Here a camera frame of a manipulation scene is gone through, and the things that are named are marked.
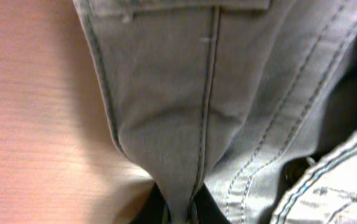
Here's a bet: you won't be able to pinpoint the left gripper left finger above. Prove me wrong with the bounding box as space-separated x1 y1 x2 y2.
130 184 168 224

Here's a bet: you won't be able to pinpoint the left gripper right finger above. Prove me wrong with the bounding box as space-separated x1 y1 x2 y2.
194 185 230 224

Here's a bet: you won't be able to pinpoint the grey shorts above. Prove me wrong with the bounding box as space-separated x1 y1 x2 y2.
75 0 357 223

